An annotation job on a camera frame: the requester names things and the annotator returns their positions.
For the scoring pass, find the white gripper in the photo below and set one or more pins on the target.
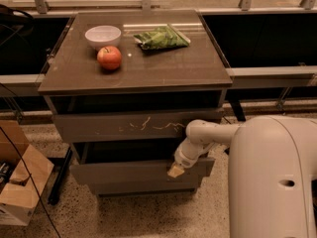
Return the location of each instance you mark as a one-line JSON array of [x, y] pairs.
[[182, 158]]

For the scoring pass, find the grey drawer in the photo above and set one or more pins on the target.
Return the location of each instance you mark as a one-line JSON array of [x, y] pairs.
[[137, 187], [118, 126], [133, 161]]

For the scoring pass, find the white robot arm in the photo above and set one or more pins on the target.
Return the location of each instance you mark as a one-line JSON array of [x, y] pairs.
[[272, 164]]

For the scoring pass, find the grey top drawer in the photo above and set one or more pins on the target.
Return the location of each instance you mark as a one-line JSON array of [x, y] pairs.
[[118, 126]]

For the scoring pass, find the grey bottom drawer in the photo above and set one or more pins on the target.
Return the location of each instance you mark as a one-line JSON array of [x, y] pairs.
[[137, 187]]

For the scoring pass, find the grey drawer cabinet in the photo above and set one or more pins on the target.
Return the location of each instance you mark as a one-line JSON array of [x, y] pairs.
[[192, 77]]

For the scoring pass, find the black stand leg left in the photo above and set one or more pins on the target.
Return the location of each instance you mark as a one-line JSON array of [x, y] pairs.
[[61, 165]]

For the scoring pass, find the red apple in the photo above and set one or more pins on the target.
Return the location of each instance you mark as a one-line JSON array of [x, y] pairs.
[[109, 57]]

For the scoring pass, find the green snack bag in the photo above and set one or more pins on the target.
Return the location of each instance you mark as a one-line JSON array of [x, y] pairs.
[[162, 37]]

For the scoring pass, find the cardboard box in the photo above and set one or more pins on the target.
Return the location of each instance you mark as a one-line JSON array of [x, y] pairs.
[[31, 170]]

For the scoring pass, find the white bowl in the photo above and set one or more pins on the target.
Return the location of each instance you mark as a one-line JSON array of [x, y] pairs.
[[102, 36]]

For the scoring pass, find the metal window railing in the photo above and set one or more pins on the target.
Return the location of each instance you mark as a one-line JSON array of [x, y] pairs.
[[288, 26]]

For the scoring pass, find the black bag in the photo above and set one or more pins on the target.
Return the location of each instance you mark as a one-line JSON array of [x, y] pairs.
[[10, 17]]

